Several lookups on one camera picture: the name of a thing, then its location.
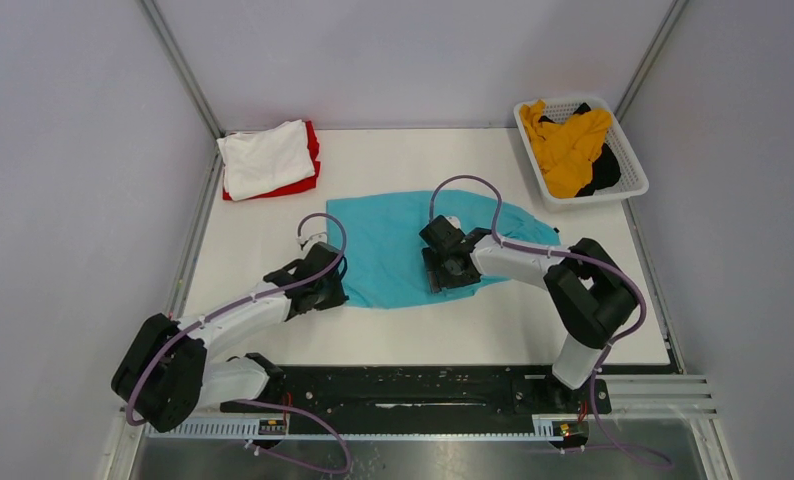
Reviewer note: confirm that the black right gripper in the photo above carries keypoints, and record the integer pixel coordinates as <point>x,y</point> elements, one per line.
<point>437,277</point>

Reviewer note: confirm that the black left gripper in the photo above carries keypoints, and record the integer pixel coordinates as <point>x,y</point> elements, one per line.
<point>337,298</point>

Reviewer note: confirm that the teal t shirt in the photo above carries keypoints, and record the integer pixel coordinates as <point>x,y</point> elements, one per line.
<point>386,269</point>

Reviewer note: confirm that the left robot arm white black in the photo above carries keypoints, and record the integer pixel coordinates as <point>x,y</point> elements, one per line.
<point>174,367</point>

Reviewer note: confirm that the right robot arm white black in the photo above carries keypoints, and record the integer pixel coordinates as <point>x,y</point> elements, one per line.
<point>592,296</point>

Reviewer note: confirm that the folded red t shirt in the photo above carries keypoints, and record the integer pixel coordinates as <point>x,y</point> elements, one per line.
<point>307,179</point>

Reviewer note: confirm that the folded white t shirt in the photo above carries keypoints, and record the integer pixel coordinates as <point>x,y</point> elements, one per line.
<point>264,159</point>

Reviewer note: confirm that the yellow t shirt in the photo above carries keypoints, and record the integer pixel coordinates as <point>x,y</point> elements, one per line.
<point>566,149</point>

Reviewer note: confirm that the black t shirt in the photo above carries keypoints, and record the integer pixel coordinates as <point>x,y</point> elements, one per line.
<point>602,169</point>

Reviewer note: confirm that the white plastic basket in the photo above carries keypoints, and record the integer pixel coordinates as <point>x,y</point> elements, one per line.
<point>579,153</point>

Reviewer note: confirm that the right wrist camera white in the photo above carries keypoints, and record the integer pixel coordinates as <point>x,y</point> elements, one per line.
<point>455,223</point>

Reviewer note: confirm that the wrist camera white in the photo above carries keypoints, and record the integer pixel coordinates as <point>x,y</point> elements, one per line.
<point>307,242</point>
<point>455,223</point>

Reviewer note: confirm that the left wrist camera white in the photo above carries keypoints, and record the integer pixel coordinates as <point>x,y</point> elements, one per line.
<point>307,242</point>

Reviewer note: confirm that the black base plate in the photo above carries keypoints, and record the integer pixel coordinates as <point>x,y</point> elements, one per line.
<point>368,399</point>

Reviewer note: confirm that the white slotted cable duct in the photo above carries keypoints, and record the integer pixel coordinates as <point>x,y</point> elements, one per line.
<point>275,427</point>

